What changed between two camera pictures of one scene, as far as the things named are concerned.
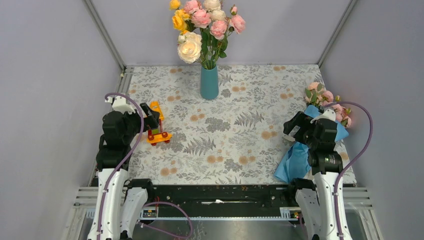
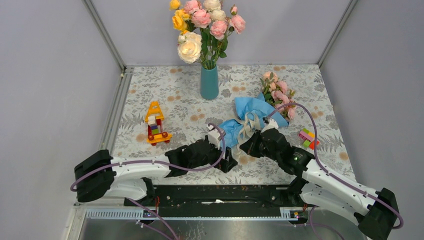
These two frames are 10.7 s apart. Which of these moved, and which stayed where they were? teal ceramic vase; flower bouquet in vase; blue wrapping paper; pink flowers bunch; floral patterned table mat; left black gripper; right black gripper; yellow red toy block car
Moved: blue wrapping paper; left black gripper; pink flowers bunch; right black gripper
Stayed: teal ceramic vase; floral patterned table mat; flower bouquet in vase; yellow red toy block car
